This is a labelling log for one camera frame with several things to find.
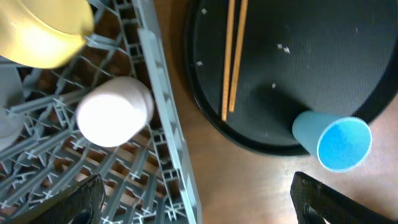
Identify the grey plate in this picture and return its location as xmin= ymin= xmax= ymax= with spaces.
xmin=1 ymin=67 xmax=24 ymax=150

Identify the round black tray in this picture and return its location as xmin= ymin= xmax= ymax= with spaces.
xmin=184 ymin=0 xmax=397 ymax=156

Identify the wooden chopstick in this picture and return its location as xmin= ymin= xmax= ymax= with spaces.
xmin=229 ymin=0 xmax=249 ymax=113
xmin=221 ymin=0 xmax=235 ymax=121

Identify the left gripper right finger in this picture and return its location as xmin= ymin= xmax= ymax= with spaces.
xmin=290 ymin=172 xmax=396 ymax=224

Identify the grey dishwasher rack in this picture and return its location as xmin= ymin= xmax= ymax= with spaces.
xmin=1 ymin=1 xmax=203 ymax=223

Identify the yellow bowl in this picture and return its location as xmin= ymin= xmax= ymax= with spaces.
xmin=1 ymin=0 xmax=95 ymax=68

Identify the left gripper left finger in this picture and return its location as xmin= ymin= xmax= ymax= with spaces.
xmin=28 ymin=174 xmax=105 ymax=224

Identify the pink cup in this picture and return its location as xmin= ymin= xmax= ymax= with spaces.
xmin=76 ymin=77 xmax=154 ymax=147

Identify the blue cup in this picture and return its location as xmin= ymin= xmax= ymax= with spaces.
xmin=292 ymin=111 xmax=373 ymax=172

